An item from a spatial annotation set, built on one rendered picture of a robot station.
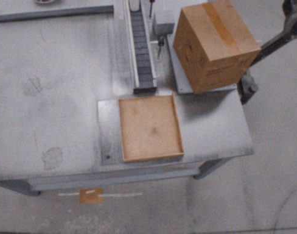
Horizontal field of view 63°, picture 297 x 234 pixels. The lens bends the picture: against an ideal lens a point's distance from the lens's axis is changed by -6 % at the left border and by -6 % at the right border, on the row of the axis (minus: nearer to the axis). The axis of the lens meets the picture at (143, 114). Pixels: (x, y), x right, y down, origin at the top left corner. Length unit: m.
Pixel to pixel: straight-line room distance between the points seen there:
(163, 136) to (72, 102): 0.45
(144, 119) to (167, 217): 0.95
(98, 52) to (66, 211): 1.15
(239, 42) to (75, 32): 0.85
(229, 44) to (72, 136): 0.77
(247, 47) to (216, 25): 0.16
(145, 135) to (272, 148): 1.39
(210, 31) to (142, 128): 0.50
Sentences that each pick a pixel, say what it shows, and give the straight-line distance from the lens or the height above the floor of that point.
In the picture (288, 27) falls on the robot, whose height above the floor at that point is 0.86.
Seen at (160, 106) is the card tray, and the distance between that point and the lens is 1.19.
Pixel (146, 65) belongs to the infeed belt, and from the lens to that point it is 1.24.
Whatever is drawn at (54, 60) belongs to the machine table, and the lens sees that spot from 1.38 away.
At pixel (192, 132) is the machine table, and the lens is 1.17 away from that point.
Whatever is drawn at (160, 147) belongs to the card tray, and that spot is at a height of 0.83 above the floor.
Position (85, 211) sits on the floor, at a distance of 1.93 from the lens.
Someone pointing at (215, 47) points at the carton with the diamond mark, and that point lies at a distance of 1.06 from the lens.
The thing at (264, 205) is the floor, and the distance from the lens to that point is 2.15.
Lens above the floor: 1.90
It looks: 66 degrees down
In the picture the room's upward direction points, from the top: 7 degrees clockwise
